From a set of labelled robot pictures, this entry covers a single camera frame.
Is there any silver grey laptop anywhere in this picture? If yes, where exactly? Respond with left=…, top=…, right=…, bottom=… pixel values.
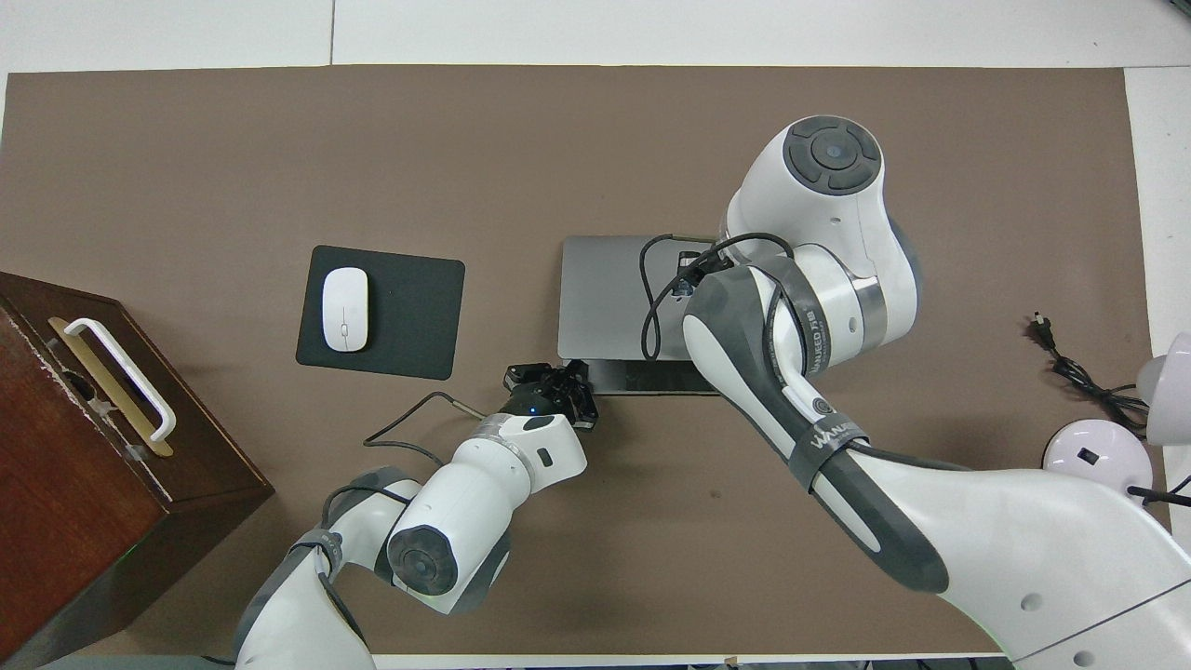
left=556, top=234, right=736, bottom=396

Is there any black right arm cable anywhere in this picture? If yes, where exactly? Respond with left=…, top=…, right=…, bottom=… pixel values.
left=639, top=233, right=796, bottom=362

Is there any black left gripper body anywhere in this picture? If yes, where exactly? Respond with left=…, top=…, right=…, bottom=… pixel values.
left=502, top=372, right=580, bottom=418

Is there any black mouse pad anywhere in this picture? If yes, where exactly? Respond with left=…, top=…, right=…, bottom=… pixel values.
left=296, top=245, right=466, bottom=381

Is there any brown table mat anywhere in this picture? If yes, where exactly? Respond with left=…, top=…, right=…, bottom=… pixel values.
left=0, top=65, right=1184, bottom=657

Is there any white box handle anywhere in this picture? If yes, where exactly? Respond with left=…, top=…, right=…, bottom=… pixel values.
left=63, top=318, right=178, bottom=442

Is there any white computer mouse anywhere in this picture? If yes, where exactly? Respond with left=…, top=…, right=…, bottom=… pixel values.
left=322, top=267, right=370, bottom=353

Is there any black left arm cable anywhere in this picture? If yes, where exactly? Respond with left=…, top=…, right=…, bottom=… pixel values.
left=321, top=391, right=487, bottom=522

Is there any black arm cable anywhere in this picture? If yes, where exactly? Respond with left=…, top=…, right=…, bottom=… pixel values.
left=321, top=391, right=487, bottom=522
left=639, top=233, right=796, bottom=362

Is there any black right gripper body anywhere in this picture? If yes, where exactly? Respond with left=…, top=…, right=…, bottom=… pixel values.
left=676, top=249, right=722, bottom=299

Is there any dark brown wooden box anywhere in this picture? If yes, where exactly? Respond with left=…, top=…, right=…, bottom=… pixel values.
left=0, top=272, right=275, bottom=669

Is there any black lamp power cable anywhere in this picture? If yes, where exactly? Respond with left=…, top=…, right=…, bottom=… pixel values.
left=1031, top=314, right=1150, bottom=429

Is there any white desk lamp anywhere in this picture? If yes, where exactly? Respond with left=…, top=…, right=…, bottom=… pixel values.
left=1042, top=333, right=1191, bottom=508

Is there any brass handle plate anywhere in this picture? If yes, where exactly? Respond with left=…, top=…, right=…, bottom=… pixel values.
left=48, top=318, right=175, bottom=457

